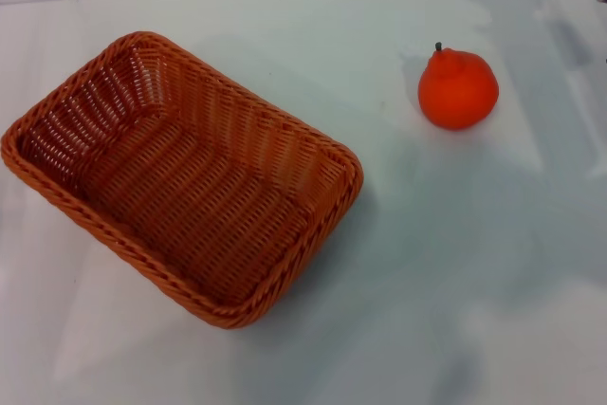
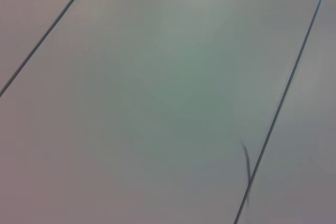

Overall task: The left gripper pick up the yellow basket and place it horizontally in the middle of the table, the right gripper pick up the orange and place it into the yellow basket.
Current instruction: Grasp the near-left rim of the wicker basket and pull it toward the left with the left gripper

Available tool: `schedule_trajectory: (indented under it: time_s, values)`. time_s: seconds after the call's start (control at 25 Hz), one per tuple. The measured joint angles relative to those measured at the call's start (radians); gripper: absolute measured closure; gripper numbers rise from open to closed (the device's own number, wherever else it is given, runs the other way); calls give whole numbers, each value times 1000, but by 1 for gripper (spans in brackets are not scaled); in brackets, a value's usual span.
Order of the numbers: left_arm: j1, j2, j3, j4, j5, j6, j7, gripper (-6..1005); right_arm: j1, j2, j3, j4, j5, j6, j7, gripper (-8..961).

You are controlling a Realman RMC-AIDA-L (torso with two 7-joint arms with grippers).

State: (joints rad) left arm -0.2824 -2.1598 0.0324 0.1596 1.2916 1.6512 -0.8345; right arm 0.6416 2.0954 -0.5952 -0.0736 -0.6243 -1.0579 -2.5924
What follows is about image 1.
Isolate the orange toy fruit with stem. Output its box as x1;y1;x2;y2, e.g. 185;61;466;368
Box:
417;42;500;132

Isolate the orange woven plastic basket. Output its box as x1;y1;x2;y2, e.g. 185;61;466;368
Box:
0;30;365;330

